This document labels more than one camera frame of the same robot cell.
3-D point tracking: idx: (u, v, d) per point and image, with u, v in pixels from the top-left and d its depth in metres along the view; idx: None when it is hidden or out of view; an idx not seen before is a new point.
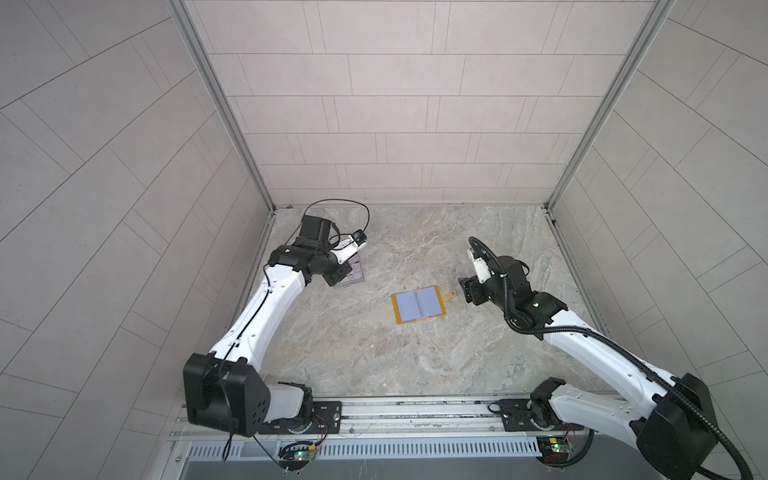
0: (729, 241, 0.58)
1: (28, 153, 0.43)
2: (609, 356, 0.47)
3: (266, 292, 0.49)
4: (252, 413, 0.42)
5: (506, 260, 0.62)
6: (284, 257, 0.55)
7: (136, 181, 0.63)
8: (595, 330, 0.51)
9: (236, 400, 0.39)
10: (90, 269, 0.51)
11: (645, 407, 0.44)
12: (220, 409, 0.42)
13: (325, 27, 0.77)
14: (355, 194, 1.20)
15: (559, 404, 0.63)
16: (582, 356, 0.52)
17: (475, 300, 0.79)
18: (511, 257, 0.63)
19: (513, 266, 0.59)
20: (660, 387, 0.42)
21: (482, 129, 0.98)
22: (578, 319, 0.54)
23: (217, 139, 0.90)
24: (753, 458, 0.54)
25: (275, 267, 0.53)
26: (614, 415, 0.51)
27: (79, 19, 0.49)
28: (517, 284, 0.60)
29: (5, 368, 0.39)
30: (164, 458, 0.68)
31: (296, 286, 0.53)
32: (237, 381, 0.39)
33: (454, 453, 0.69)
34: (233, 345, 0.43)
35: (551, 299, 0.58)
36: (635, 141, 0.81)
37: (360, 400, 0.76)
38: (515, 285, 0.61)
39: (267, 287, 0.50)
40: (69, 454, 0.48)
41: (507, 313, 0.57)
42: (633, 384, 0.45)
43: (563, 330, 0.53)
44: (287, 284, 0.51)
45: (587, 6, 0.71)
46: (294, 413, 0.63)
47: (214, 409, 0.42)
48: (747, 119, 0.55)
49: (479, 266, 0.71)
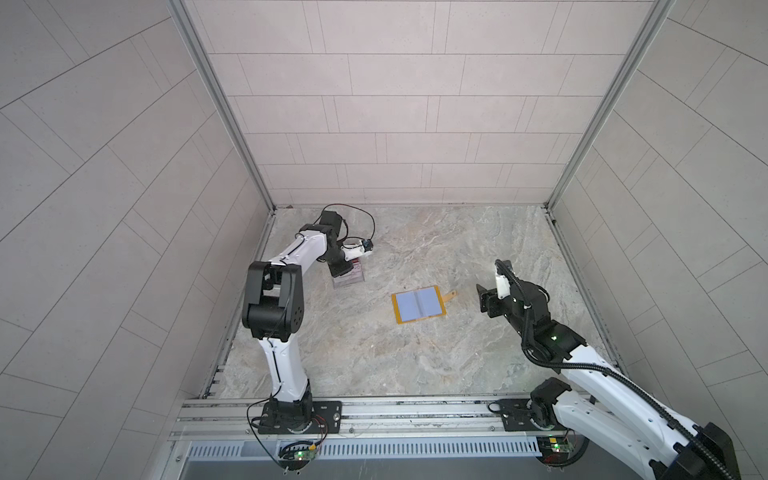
0: (729, 242, 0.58)
1: (28, 153, 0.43)
2: (630, 400, 0.47)
3: (303, 239, 0.65)
4: (295, 311, 0.53)
5: (531, 290, 0.60)
6: (311, 226, 0.71)
7: (136, 181, 0.63)
8: (615, 370, 0.51)
9: (286, 294, 0.52)
10: (90, 269, 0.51)
11: (667, 455, 0.43)
12: (270, 306, 0.53)
13: (324, 26, 0.76)
14: (355, 194, 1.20)
15: (563, 412, 0.62)
16: (602, 394, 0.51)
17: (490, 313, 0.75)
18: (535, 285, 0.61)
19: (537, 296, 0.59)
20: (681, 436, 0.42)
21: (482, 129, 0.98)
22: (597, 357, 0.53)
23: (217, 139, 0.90)
24: (754, 459, 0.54)
25: (307, 231, 0.69)
26: (630, 446, 0.50)
27: (79, 19, 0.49)
28: (540, 315, 0.59)
29: (5, 368, 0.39)
30: (164, 458, 0.68)
31: (322, 246, 0.69)
32: (289, 275, 0.52)
33: (454, 453, 0.69)
34: (284, 257, 0.57)
35: (570, 332, 0.58)
36: (635, 141, 0.81)
37: (360, 400, 0.76)
38: (538, 316, 0.60)
39: (304, 236, 0.66)
40: (69, 455, 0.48)
41: (525, 344, 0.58)
42: (654, 430, 0.44)
43: (582, 368, 0.53)
44: (317, 239, 0.67)
45: (587, 6, 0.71)
46: (299, 396, 0.64)
47: (263, 308, 0.53)
48: (748, 119, 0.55)
49: (502, 282, 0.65)
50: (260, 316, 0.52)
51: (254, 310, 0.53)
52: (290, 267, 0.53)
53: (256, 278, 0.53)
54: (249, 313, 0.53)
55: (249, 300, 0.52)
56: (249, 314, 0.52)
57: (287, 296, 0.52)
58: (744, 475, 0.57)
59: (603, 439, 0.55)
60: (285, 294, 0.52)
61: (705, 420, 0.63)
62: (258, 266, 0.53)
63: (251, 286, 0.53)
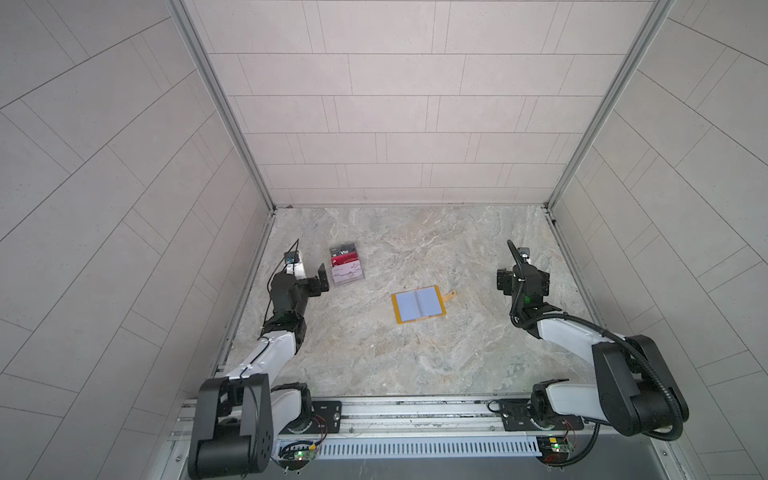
0: (729, 241, 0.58)
1: (28, 153, 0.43)
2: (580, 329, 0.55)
3: (268, 343, 0.57)
4: (263, 434, 0.42)
5: (530, 269, 0.71)
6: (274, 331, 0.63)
7: (136, 180, 0.63)
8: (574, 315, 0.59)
9: (248, 416, 0.42)
10: (90, 269, 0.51)
11: None
12: (231, 439, 0.42)
13: (324, 27, 0.77)
14: (355, 194, 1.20)
15: (554, 391, 0.64)
16: (561, 336, 0.60)
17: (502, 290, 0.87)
18: (535, 267, 0.71)
19: (533, 274, 0.69)
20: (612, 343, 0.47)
21: (482, 129, 0.98)
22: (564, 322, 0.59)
23: (217, 139, 0.90)
24: (756, 459, 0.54)
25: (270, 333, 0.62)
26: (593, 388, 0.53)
27: (79, 19, 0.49)
28: (531, 290, 0.70)
29: (5, 368, 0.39)
30: (164, 457, 0.68)
31: (291, 345, 0.61)
32: (254, 391, 0.43)
33: (454, 453, 0.69)
34: (246, 368, 0.49)
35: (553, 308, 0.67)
36: (635, 141, 0.81)
37: (360, 400, 0.76)
38: (530, 291, 0.70)
39: (269, 339, 0.59)
40: (69, 455, 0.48)
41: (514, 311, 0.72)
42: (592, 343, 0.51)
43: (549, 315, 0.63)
44: (285, 339, 0.59)
45: (587, 6, 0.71)
46: (296, 413, 0.62)
47: (219, 443, 0.41)
48: (748, 118, 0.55)
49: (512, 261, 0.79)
50: (214, 455, 0.40)
51: (205, 452, 0.40)
52: (252, 379, 0.45)
53: (211, 402, 0.42)
54: (199, 454, 0.40)
55: (200, 436, 0.41)
56: (200, 456, 0.40)
57: (249, 417, 0.42)
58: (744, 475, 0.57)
59: (574, 402, 0.59)
60: (249, 415, 0.42)
61: (706, 420, 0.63)
62: (212, 386, 0.44)
63: (205, 413, 0.42)
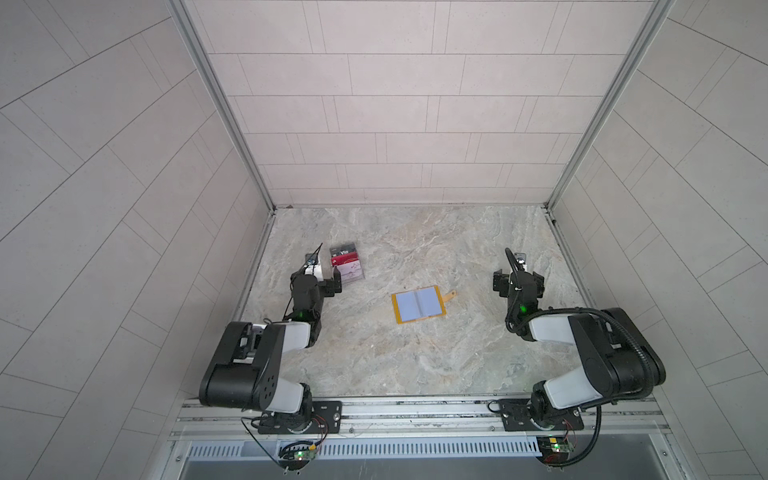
0: (729, 241, 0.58)
1: (28, 153, 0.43)
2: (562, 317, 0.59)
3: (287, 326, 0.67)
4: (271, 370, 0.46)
5: (526, 277, 0.74)
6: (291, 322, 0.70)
7: (136, 180, 0.63)
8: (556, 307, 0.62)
9: (262, 350, 0.47)
10: (90, 269, 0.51)
11: None
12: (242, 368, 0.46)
13: (324, 27, 0.77)
14: (355, 194, 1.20)
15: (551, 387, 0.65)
16: (550, 331, 0.64)
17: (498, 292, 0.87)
18: (531, 274, 0.75)
19: (529, 283, 0.72)
20: None
21: (482, 129, 0.98)
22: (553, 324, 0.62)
23: (217, 139, 0.90)
24: (756, 460, 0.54)
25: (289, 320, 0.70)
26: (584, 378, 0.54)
27: (79, 19, 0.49)
28: (527, 299, 0.73)
29: (5, 368, 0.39)
30: (164, 457, 0.68)
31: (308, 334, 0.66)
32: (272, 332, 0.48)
33: (454, 453, 0.69)
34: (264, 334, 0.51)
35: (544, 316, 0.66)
36: (635, 141, 0.81)
37: (360, 400, 0.76)
38: (525, 299, 0.74)
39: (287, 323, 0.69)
40: (69, 455, 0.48)
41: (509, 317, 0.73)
42: None
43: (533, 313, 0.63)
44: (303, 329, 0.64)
45: (587, 6, 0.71)
46: (295, 411, 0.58)
47: (231, 370, 0.45)
48: (748, 118, 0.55)
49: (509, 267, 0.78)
50: (223, 380, 0.44)
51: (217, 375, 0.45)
52: (273, 326, 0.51)
53: (233, 337, 0.48)
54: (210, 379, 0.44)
55: (217, 362, 0.46)
56: (209, 380, 0.44)
57: (263, 350, 0.47)
58: (744, 476, 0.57)
59: (570, 391, 0.59)
60: (263, 355, 0.46)
61: (707, 421, 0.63)
62: (237, 326, 0.49)
63: (226, 345, 0.47)
